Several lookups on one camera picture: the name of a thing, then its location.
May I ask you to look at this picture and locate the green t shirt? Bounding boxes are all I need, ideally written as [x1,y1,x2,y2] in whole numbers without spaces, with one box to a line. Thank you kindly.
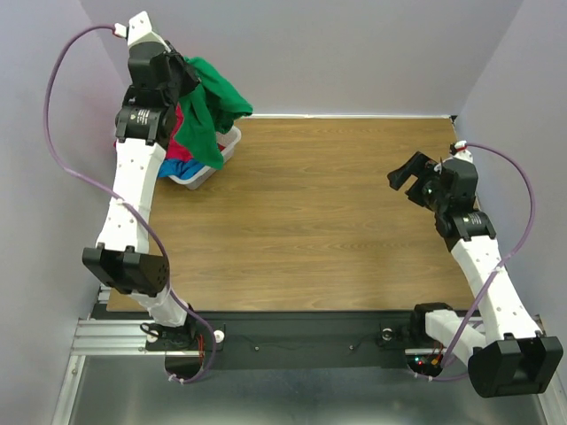
[178,57,253,169]

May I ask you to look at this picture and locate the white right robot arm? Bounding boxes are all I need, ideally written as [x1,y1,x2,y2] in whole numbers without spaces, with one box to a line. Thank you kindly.
[389,151,563,398]

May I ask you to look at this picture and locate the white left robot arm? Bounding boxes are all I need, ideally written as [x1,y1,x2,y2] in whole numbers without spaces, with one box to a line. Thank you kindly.
[82,12,199,351]

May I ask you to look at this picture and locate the red t shirt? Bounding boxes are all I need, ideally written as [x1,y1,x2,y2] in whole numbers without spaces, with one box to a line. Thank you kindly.
[115,104,193,161]

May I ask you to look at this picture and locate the white plastic laundry basket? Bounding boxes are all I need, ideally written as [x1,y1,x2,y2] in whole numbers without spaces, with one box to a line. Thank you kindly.
[169,127,242,190]

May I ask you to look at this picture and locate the blue t shirt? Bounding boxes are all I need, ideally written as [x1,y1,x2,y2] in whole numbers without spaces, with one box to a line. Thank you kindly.
[158,158,206,180]

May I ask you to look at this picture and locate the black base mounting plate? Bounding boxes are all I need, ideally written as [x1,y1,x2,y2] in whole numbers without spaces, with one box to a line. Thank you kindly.
[145,310,462,372]

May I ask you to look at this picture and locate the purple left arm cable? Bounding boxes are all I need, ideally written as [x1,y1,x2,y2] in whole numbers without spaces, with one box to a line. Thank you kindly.
[43,24,219,385]

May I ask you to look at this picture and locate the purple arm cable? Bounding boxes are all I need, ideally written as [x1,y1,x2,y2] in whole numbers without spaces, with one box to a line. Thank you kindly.
[43,24,219,385]
[414,142,537,383]

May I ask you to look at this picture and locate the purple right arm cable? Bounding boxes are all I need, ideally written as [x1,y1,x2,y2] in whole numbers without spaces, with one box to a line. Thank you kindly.
[414,142,537,383]

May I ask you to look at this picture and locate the aluminium frame rail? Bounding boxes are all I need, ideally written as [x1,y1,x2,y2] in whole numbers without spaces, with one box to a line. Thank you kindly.
[48,282,151,425]

